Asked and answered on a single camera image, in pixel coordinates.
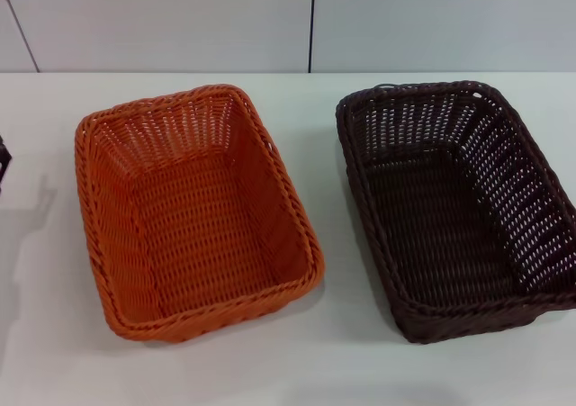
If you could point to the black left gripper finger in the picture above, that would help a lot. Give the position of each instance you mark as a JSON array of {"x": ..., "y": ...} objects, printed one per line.
[{"x": 4, "y": 163}]

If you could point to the orange woven plastic basket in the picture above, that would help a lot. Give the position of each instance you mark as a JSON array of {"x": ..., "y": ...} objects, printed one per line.
[{"x": 202, "y": 226}]

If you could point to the dark brown woven plastic basket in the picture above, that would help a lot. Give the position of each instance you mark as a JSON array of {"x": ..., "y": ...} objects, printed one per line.
[{"x": 441, "y": 226}]

